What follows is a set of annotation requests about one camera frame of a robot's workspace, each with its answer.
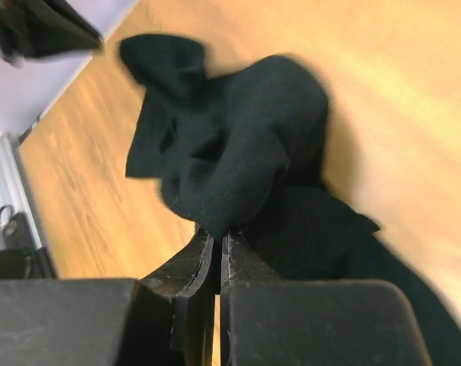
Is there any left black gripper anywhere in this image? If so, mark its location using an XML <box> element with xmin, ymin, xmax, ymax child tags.
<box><xmin>0</xmin><ymin>0</ymin><xmax>103</xmax><ymax>65</ymax></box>

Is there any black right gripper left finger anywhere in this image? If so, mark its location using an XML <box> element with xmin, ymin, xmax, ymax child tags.
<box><xmin>0</xmin><ymin>232</ymin><xmax>215</xmax><ymax>365</ymax></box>

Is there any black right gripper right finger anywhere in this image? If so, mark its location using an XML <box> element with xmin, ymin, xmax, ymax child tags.
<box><xmin>221</xmin><ymin>234</ymin><xmax>431</xmax><ymax>365</ymax></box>

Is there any black t shirt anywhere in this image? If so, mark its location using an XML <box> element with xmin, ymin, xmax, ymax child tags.
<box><xmin>119</xmin><ymin>34</ymin><xmax>461</xmax><ymax>365</ymax></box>

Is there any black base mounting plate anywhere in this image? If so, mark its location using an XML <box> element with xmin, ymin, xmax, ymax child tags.
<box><xmin>0</xmin><ymin>212</ymin><xmax>58</xmax><ymax>280</ymax></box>

